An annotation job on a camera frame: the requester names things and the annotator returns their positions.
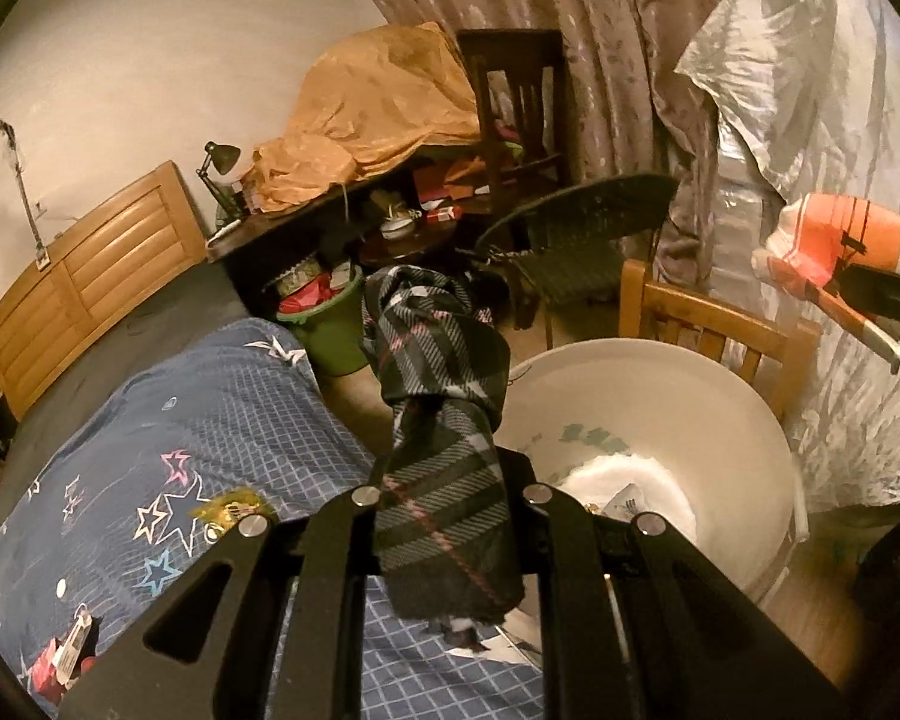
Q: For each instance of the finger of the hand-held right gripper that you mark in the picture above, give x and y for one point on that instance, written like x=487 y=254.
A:
x=889 y=300

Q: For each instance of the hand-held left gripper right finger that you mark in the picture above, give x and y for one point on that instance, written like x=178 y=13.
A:
x=551 y=540

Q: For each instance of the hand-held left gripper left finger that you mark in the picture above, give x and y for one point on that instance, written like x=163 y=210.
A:
x=345 y=532

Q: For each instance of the dark plaid cloth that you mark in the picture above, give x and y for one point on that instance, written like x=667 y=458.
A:
x=435 y=465

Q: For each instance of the large white plastic basin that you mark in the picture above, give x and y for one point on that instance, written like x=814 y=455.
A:
x=645 y=390

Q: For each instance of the white paper wad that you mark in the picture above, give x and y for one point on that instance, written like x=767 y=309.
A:
x=622 y=484

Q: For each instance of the yellow snack packet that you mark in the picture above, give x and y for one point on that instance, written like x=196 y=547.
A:
x=232 y=510

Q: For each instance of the blue star-print blanket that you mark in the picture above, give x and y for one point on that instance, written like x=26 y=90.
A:
x=217 y=420

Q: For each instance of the green plastic bucket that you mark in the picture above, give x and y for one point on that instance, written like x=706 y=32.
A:
x=334 y=334

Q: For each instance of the light wooden chair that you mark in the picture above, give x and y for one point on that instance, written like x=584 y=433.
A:
x=679 y=319

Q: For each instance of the white crinkled plastic sheet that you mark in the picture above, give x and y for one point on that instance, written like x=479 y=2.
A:
x=817 y=90

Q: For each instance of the dark grey bed sheet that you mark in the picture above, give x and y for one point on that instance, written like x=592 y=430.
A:
x=120 y=337

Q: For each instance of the dark wooden desk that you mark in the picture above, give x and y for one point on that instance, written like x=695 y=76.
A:
x=285 y=229

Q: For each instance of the black wicker chair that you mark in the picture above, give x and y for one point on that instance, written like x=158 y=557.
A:
x=585 y=210

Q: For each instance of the pink drink carton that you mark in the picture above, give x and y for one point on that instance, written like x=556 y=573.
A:
x=52 y=664

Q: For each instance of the red white small box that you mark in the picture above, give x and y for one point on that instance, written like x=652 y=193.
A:
x=441 y=214

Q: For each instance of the light wooden headboard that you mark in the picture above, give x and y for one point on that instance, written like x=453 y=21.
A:
x=97 y=262

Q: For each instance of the brown patterned curtain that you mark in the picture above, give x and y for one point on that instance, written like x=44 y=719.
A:
x=592 y=52

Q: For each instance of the black desk lamp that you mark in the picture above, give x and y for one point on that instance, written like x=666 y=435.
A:
x=221 y=156

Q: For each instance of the orange cover cloth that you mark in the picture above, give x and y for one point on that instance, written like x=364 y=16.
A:
x=375 y=97

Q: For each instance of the dark wooden chair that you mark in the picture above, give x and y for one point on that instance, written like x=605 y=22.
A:
x=514 y=52

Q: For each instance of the metal phone holder stand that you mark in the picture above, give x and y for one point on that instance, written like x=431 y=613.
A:
x=22 y=172

